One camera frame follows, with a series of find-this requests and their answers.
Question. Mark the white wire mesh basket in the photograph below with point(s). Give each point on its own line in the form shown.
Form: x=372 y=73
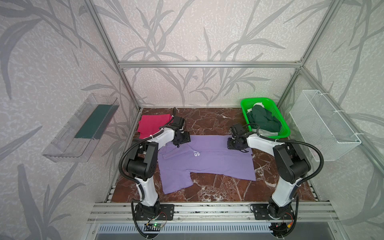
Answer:
x=322 y=126

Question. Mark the folded magenta t-shirt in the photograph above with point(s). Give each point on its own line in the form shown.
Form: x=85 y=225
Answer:
x=150 y=124

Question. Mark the white t-shirt in basket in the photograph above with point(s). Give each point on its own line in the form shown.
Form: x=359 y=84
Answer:
x=259 y=104

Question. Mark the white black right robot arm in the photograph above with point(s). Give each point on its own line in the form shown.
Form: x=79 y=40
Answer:
x=291 y=163

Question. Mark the dark green t-shirt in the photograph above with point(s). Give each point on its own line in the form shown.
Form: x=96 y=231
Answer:
x=262 y=118

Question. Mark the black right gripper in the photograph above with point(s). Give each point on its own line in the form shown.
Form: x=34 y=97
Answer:
x=233 y=143

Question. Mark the green plastic basket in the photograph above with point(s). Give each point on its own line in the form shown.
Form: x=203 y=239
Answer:
x=270 y=105

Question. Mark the green circuit board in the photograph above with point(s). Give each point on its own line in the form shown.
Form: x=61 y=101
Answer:
x=154 y=227

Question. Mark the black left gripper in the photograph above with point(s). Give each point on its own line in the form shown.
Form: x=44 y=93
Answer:
x=181 y=139

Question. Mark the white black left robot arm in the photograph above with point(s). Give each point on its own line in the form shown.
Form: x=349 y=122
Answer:
x=139 y=163

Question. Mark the clear plastic wall tray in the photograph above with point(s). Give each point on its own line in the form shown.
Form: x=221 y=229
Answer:
x=77 y=140

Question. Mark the aluminium frame post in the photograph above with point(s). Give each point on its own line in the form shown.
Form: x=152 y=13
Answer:
x=332 y=10
x=92 y=10

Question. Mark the purple printed t-shirt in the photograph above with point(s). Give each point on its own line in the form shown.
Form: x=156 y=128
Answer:
x=205 y=154

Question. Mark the aluminium horizontal frame bar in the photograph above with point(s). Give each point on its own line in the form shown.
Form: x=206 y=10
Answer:
x=206 y=64

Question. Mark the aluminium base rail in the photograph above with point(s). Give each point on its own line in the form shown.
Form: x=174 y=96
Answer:
x=214 y=212

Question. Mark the left aluminium frame post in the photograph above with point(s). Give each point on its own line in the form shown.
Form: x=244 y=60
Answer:
x=92 y=10

